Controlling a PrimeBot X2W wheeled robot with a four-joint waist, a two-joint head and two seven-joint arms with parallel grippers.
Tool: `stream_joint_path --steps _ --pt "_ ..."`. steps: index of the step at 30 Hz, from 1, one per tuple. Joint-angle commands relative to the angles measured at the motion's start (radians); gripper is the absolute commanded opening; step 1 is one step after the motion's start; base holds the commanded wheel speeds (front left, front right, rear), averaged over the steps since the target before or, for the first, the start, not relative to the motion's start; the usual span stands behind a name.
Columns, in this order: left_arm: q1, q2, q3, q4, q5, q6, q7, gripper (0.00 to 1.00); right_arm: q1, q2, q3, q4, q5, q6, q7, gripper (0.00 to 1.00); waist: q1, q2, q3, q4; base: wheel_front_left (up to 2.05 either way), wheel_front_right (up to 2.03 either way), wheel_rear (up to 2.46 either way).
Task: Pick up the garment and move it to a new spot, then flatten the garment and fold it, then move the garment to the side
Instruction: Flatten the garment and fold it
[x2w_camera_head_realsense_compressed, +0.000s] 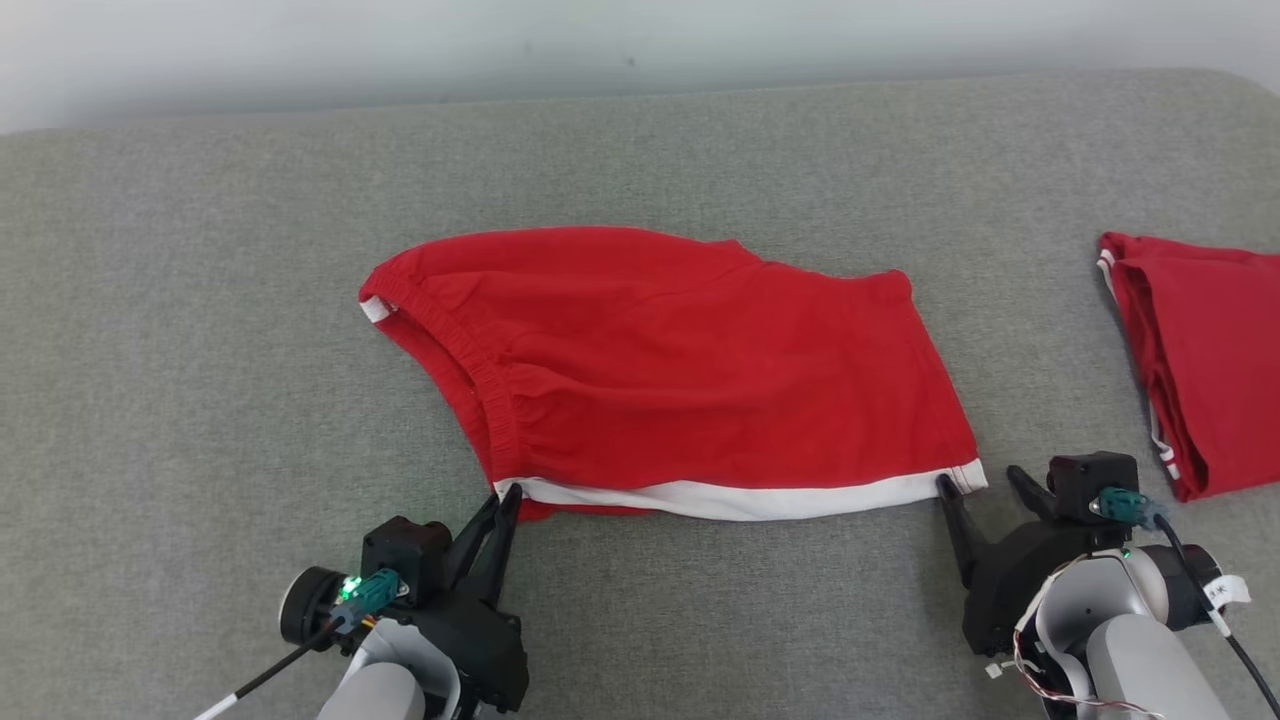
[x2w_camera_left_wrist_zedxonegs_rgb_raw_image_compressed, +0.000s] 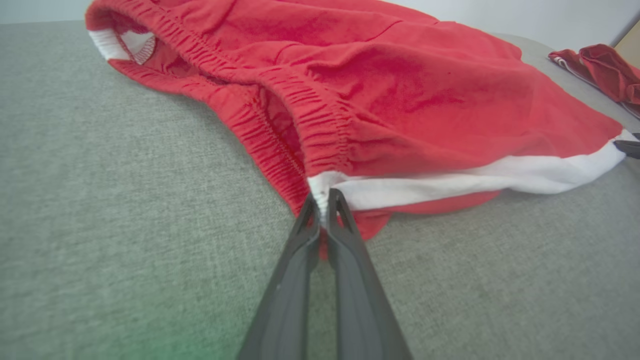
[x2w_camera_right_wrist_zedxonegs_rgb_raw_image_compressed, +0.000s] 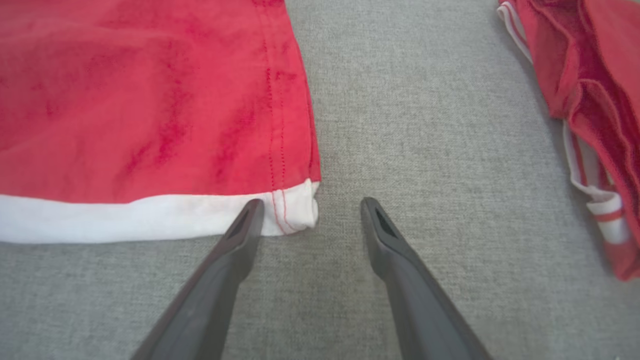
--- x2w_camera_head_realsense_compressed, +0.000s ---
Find left camera cable teal plug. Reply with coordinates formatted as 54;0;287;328
193;568;403;720

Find white cable label tag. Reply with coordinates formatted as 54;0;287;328
1203;574;1253;613

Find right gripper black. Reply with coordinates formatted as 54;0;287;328
936;465;1127;657

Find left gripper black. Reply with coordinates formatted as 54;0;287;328
400;483;530;717

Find red jersey shirt white sleeves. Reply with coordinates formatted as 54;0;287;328
1096;231;1280;503

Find red shorts white hem band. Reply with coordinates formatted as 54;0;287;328
358;226;989;523

